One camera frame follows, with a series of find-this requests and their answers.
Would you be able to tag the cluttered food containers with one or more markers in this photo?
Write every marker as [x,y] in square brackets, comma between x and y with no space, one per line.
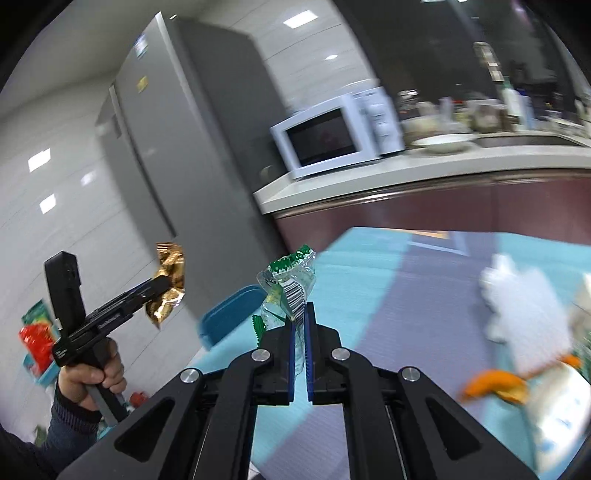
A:
[461,113]

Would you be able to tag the white plate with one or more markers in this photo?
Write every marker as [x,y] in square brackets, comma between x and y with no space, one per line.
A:
[441,142]

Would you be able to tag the white blue-printed paper cup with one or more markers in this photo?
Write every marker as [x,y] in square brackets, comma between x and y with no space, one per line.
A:
[558,410]

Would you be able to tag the gold foil wrapper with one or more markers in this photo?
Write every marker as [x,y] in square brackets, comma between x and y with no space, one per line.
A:
[168,277]

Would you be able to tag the green and white plastic wrapper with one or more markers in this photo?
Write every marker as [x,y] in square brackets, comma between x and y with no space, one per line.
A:
[288,284]

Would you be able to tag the clear bag with turquoise trim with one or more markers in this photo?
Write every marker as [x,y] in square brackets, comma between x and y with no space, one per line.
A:
[39,341]

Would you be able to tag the small red object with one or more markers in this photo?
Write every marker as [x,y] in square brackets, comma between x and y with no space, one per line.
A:
[138,399]

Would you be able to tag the person's left hand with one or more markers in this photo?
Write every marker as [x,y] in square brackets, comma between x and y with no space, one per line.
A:
[76,378]

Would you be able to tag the person's left forearm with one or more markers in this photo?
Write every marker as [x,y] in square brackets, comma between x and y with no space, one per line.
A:
[51,438]

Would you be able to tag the white tissue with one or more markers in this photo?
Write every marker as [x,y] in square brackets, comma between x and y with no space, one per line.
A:
[526,314]

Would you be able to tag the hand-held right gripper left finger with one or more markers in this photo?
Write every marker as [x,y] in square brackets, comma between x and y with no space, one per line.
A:
[291,364]

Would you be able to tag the white microwave oven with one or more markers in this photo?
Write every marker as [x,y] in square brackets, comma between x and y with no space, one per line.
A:
[332,134]

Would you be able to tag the maroon kitchen cabinet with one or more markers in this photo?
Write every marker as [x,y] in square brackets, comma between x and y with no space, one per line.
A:
[438,207]

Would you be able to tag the white kitchen countertop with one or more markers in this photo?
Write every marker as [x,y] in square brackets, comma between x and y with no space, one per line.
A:
[415,170]

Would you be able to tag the orange peel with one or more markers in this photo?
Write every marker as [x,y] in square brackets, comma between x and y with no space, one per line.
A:
[494,383]

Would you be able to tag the white bottle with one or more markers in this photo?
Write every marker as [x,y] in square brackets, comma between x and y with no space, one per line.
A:
[516,108]

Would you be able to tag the blue plastic bin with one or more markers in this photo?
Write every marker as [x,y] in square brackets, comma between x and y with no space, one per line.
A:
[231,314]

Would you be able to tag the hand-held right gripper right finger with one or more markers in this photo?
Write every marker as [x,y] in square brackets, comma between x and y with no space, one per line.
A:
[310,364]

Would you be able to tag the grey refrigerator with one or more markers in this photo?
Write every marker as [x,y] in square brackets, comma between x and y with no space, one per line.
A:
[152,129]

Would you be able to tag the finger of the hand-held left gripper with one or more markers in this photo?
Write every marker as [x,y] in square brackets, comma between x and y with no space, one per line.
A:
[152,285]
[148,297]

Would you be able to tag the turquoise and grey tablecloth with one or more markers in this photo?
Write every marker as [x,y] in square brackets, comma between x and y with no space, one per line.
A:
[392,300]

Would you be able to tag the dark window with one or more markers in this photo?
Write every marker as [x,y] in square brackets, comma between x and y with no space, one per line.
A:
[438,41]

